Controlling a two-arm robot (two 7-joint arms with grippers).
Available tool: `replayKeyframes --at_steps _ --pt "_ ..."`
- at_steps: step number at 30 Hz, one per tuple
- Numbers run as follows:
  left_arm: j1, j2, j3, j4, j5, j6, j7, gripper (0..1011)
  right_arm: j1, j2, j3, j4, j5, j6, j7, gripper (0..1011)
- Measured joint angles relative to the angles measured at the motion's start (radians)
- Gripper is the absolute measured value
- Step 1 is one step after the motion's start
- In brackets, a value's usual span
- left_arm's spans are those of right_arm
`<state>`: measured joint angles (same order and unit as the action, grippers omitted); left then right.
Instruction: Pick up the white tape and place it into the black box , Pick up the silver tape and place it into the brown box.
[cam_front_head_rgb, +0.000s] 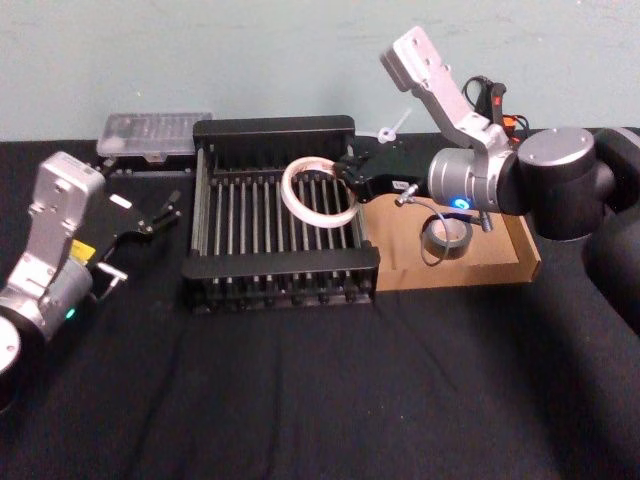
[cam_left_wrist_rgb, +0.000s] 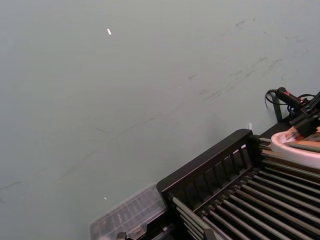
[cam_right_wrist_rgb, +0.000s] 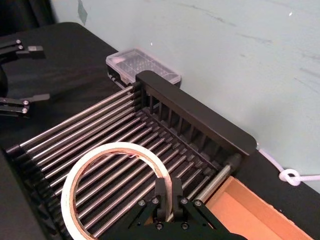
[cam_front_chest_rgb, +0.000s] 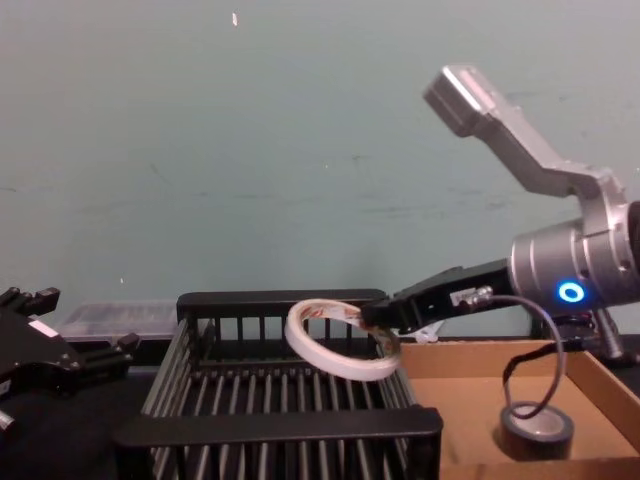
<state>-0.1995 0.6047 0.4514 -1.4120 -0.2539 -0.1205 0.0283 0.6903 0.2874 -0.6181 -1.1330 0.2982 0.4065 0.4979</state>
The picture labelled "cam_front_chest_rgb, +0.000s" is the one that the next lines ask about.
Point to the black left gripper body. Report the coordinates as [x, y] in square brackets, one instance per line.
[35, 360]

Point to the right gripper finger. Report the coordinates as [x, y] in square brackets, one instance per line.
[411, 327]
[385, 312]

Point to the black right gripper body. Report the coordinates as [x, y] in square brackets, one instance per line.
[465, 285]

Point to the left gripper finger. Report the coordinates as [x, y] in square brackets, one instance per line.
[35, 300]
[107, 362]

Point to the roll of white tape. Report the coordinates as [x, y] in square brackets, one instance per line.
[320, 357]

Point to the roll of silver tape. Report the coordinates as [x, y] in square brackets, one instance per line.
[537, 440]

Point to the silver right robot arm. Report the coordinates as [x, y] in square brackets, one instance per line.
[560, 270]

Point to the clear plastic case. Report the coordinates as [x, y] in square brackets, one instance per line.
[120, 317]

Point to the shallow brown cardboard tray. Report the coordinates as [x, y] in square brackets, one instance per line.
[470, 400]

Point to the black rack with steel bars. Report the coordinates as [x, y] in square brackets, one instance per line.
[280, 430]

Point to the plain pale wall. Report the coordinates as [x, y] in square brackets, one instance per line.
[250, 150]

